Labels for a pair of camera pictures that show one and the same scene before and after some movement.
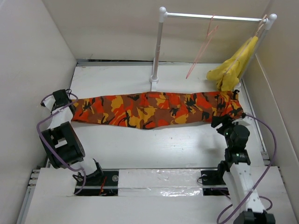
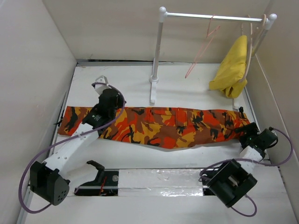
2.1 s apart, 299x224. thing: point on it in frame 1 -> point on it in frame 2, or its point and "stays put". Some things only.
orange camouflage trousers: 155,108 -> 162,128
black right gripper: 225,120 -> 252,129
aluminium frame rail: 30,192 stays put
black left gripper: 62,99 -> 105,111
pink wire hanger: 209,36 stays put
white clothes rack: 267,22 stays put
